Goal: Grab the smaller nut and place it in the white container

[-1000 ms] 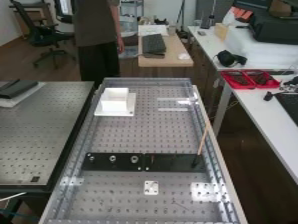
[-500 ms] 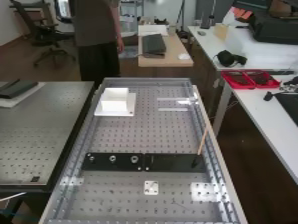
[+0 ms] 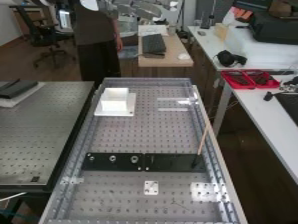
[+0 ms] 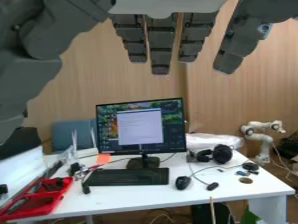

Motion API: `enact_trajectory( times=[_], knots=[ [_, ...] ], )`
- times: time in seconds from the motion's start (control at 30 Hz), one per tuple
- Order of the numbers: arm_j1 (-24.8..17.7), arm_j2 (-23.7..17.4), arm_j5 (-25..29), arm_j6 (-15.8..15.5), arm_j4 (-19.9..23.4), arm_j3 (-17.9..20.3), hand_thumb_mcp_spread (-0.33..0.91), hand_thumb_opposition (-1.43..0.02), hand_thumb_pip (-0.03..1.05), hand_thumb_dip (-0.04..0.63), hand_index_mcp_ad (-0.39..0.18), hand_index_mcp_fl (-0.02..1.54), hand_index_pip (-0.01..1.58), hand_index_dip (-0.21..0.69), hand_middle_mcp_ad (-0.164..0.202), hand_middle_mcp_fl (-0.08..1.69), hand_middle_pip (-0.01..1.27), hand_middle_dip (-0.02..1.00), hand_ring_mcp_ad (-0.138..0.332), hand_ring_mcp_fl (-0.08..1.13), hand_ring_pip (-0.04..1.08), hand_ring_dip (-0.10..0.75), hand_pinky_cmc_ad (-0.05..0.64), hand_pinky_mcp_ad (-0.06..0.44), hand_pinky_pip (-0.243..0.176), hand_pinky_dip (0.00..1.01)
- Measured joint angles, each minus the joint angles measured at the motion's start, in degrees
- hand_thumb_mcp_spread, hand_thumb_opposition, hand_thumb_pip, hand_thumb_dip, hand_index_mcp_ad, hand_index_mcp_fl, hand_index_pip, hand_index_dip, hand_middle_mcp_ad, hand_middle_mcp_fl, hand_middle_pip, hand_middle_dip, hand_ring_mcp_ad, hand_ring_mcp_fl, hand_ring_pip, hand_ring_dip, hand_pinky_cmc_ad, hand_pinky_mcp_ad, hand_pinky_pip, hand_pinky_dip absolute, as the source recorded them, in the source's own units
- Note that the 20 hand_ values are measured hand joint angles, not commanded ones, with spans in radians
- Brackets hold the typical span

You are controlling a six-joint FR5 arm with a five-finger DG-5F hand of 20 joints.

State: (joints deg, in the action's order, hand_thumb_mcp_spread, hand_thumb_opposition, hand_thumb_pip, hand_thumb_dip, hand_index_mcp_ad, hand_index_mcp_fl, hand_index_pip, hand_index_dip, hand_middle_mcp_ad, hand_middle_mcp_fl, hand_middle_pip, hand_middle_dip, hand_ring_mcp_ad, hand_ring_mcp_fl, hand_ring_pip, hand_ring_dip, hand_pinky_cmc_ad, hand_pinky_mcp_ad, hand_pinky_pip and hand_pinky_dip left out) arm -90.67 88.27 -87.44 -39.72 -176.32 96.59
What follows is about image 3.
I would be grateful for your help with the white desk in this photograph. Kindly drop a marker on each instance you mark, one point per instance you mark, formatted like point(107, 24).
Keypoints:
point(266, 126)
point(261, 53)

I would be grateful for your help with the wooden desk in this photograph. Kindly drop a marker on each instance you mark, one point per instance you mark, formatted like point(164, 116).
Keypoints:
point(175, 61)

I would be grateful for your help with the person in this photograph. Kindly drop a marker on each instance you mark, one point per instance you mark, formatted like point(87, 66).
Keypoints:
point(95, 43)

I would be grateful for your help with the smaller metal nut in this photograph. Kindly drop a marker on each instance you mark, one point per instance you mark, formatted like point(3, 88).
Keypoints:
point(112, 158)

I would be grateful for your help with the flat black pad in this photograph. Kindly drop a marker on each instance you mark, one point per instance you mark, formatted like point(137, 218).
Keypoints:
point(16, 88)

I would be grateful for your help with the white foam slab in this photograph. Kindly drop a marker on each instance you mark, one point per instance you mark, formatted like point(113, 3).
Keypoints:
point(27, 98)

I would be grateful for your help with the clear box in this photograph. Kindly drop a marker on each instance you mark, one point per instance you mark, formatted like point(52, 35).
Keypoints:
point(88, 140)

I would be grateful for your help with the black headphones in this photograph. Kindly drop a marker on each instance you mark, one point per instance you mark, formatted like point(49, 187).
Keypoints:
point(230, 58)

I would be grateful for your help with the black plate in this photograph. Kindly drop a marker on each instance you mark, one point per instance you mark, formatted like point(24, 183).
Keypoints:
point(101, 165)
point(171, 163)

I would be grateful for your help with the small silver mounting plate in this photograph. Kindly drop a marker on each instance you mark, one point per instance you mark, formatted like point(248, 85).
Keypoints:
point(151, 188)

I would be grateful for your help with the white mouse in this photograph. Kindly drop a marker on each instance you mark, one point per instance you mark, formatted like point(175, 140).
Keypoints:
point(184, 56)

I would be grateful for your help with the large black case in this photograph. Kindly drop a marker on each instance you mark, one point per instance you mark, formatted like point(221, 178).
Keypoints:
point(277, 28)

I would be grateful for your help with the black office chair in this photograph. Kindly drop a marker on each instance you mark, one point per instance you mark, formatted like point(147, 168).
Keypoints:
point(44, 30)

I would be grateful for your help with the larger metal nut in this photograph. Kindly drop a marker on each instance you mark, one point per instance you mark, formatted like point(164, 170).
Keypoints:
point(133, 159)

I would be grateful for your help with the black desk mat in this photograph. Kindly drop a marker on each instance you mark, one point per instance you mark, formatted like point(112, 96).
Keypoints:
point(290, 106)

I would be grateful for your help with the small white box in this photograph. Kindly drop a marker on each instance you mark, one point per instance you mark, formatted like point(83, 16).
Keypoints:
point(116, 101)

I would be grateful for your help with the red tray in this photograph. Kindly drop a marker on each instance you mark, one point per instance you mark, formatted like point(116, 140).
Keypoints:
point(264, 79)
point(238, 80)

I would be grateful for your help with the black keyboard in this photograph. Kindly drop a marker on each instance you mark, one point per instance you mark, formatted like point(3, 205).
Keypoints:
point(153, 44)

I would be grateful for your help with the thin stick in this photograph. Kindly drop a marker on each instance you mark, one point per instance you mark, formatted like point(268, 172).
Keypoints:
point(204, 135)

